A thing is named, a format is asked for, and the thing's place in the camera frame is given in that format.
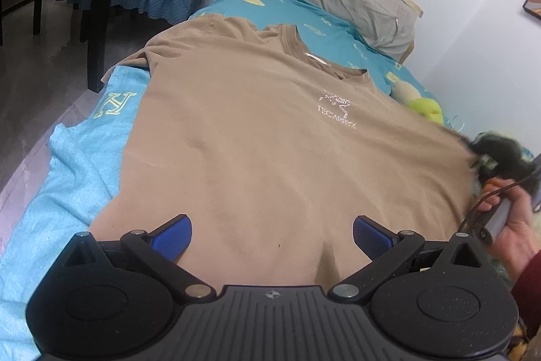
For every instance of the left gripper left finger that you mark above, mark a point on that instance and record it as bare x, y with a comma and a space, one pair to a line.
157, 252

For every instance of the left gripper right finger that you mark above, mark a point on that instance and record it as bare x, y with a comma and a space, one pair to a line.
391, 255

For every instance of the tan t-shirt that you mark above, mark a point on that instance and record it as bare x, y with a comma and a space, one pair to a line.
273, 153

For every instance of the person right hand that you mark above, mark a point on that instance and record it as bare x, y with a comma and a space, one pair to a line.
517, 243

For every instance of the green plush toy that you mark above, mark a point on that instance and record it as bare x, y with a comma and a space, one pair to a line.
407, 95

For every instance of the teal patterned bed sheet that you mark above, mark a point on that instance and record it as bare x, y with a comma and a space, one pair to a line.
84, 168

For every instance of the gold leaf wall painting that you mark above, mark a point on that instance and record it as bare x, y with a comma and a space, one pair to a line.
533, 8

